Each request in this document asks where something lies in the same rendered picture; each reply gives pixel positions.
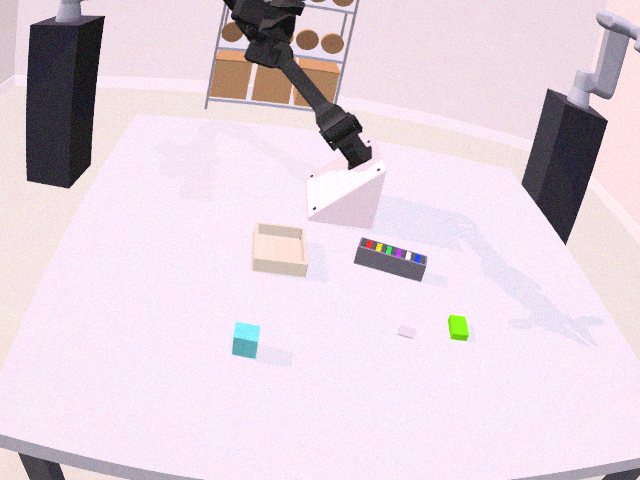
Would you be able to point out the small cyan block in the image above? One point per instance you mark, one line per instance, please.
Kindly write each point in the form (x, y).
(246, 340)

